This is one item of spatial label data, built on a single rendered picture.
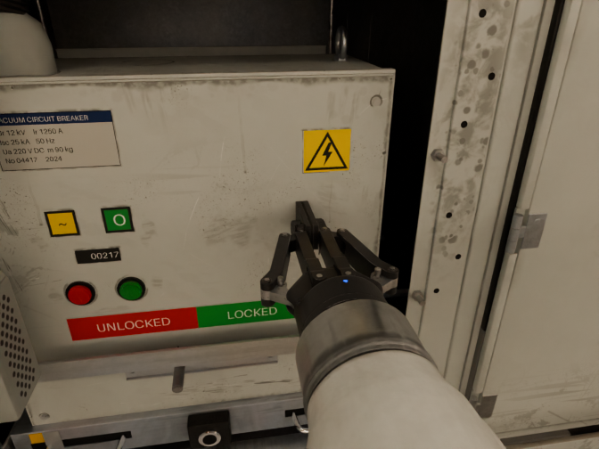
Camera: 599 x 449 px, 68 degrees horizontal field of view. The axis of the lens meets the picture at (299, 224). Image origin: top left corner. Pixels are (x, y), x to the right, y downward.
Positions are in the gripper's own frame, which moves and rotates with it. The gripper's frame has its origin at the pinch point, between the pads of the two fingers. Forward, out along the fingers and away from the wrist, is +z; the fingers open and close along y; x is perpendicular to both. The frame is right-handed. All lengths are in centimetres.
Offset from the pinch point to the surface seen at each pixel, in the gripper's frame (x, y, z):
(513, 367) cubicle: -24.5, 30.4, -2.3
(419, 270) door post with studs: -7.8, 14.8, 0.0
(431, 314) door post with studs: -14.9, 17.3, -0.4
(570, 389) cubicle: -31, 41, -2
